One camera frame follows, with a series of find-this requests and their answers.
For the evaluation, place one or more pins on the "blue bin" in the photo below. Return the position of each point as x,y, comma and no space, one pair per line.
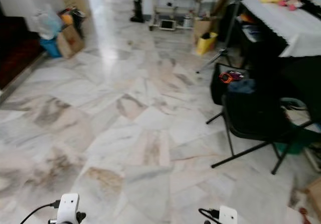
51,47

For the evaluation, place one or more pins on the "brown paper bag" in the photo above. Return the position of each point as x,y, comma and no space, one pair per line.
70,40

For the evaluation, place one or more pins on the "dark red sofa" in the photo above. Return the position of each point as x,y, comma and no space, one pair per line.
15,48

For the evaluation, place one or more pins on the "clear plastic bag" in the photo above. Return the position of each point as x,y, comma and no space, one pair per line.
47,22

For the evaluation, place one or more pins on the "orange black gadget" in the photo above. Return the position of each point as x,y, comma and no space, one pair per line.
230,76

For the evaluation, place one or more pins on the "dark blue cloth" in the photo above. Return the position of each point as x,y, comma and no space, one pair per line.
241,86

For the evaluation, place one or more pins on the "small white framed screen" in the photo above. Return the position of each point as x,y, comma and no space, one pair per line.
167,24

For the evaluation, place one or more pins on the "yellow bag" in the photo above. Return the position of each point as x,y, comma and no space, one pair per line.
205,43

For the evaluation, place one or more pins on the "black upright vacuum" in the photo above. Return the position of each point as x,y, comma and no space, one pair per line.
137,5

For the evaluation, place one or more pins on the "black tripod stand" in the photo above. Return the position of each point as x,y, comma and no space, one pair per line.
225,52

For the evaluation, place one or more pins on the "green plastic basin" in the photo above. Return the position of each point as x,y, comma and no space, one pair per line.
291,146

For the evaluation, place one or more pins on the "cardboard box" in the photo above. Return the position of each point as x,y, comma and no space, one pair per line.
201,27

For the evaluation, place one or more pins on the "white cloth covered table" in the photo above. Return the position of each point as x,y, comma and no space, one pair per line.
281,18

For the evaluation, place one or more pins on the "pink plush toy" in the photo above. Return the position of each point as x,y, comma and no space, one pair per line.
293,2

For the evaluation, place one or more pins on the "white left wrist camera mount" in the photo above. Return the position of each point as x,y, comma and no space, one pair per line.
67,208

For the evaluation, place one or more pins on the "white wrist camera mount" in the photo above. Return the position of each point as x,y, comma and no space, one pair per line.
67,208
227,215

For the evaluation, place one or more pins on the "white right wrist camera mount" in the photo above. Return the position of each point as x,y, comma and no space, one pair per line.
227,215

